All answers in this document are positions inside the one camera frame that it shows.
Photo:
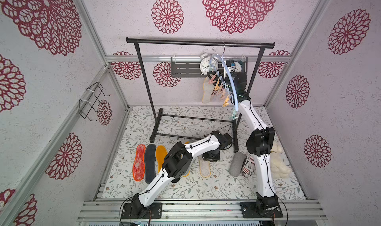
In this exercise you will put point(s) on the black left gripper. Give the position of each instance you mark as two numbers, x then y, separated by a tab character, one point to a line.
206	158

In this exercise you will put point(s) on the orange yellow insole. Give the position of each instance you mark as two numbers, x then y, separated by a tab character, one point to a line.
160	153

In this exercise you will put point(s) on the dark grey felt insole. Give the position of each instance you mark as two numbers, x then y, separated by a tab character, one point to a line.
150	163

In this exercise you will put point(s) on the red translucent gel insole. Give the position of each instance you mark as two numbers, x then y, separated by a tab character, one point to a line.
139	163

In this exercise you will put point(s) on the light blue clip hanger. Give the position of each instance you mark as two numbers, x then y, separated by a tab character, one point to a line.
223	82

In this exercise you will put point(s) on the yellow-edged grey felt insole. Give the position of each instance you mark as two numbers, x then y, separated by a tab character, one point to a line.
188	170

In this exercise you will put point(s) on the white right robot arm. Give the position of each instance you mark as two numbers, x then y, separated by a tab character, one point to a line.
259	146

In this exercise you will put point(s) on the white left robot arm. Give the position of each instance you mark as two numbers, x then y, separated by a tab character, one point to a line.
176	164

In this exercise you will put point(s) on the grey felt roll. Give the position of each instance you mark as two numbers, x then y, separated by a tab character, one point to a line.
236	164

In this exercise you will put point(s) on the black metal clothes rack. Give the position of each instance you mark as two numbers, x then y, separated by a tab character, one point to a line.
235	124

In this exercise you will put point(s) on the small green alarm clock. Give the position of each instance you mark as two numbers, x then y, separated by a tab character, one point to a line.
236	66

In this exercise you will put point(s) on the white twin-bell alarm clock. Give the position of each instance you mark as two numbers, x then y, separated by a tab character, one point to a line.
207	62

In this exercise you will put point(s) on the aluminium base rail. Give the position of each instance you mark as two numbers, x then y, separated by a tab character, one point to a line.
234	211

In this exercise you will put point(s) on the black wire wall basket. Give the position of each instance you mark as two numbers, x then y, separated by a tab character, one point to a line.
86	105

